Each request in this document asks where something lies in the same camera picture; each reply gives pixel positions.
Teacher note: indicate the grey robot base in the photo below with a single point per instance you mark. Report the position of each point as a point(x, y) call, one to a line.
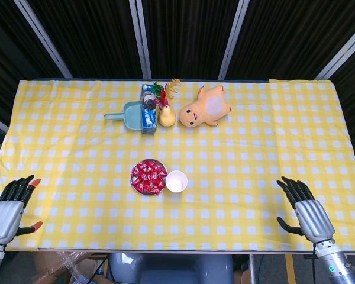
point(171, 270)

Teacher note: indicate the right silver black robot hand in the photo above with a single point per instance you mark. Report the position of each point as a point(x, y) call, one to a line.
point(313, 219)

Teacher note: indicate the white paper cup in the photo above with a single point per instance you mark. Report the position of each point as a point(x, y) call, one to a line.
point(176, 181)

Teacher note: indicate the orange plush animal toy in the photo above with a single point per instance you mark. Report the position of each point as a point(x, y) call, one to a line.
point(204, 111)

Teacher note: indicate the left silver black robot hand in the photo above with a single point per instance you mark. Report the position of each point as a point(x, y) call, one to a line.
point(4, 219)

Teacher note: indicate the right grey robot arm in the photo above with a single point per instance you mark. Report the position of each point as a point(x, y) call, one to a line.
point(334, 266)

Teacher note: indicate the brown cardboard box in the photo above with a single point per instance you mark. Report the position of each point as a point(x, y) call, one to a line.
point(44, 266)

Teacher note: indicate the yellow feather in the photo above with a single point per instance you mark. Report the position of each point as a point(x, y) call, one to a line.
point(174, 85)

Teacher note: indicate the red wrapped candy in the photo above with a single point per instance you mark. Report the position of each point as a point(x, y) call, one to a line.
point(135, 172)
point(138, 185)

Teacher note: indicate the blue cookie box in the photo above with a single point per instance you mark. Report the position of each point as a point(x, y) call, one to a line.
point(149, 118)

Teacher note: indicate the green feather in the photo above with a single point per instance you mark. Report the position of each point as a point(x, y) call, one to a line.
point(157, 88)

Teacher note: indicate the teal plastic scoop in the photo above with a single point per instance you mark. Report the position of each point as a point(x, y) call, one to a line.
point(133, 116)

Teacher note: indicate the yellow pear shaped vase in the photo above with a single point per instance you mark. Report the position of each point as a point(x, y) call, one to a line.
point(167, 118)

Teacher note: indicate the metal table leg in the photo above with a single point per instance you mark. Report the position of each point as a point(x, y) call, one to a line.
point(252, 270)

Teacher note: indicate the red feather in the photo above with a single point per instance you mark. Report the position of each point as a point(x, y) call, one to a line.
point(163, 96)

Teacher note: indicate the yellow white checkered tablecloth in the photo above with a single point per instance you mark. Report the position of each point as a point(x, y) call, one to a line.
point(225, 177)

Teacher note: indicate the round metal plate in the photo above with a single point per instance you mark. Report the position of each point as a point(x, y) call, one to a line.
point(162, 166)

